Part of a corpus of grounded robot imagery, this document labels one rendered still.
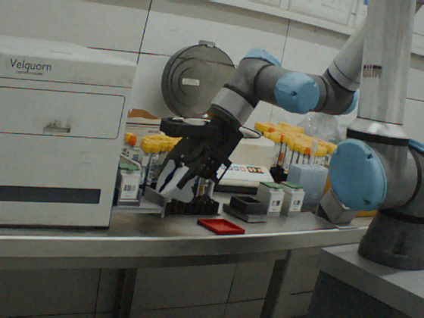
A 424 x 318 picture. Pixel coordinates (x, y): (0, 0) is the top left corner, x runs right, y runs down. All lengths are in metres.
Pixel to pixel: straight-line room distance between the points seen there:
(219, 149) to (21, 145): 0.44
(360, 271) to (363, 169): 0.20
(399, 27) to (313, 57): 1.25
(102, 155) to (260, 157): 0.67
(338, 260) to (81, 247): 0.45
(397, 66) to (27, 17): 1.00
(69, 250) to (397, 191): 0.57
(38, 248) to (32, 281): 0.86
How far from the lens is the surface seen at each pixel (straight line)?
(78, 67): 1.24
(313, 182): 1.81
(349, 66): 1.46
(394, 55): 1.24
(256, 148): 1.88
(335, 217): 1.71
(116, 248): 1.33
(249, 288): 2.59
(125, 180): 1.37
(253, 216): 1.60
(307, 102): 1.41
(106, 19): 1.99
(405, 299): 1.26
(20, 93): 1.20
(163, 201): 1.42
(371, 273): 1.30
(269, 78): 1.43
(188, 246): 1.42
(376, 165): 1.20
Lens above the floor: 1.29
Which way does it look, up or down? 11 degrees down
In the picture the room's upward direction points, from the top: 12 degrees clockwise
